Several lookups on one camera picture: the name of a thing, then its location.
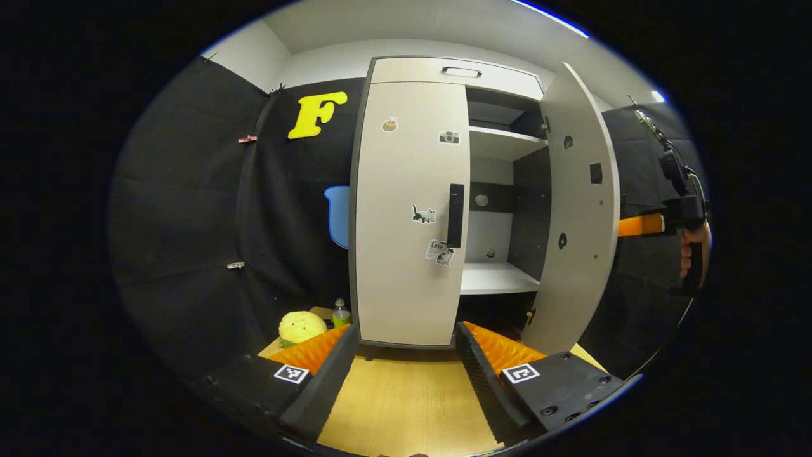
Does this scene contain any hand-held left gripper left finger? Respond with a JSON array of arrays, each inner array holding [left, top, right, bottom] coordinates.
[[203, 324, 360, 445]]

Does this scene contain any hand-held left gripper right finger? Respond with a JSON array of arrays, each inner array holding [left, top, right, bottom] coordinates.
[[455, 321, 625, 445]]

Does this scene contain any grey cabinet door headphone sticker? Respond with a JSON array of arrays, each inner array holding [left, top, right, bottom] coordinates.
[[521, 62, 621, 356]]

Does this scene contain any grey double-door shoe cabinet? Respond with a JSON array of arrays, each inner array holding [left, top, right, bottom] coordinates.
[[348, 56, 621, 356]]

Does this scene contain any grey cabinet door camera sticker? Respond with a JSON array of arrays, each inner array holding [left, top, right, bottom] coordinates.
[[352, 81, 471, 348]]

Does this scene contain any black door handle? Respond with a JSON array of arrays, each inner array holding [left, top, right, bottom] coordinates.
[[447, 183, 465, 249]]

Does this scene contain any white cabinet shelf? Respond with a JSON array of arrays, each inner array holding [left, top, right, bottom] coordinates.
[[468, 126, 549, 161], [460, 262, 541, 295]]

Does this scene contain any yellow plush toy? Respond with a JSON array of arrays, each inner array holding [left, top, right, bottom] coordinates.
[[278, 310, 329, 348]]

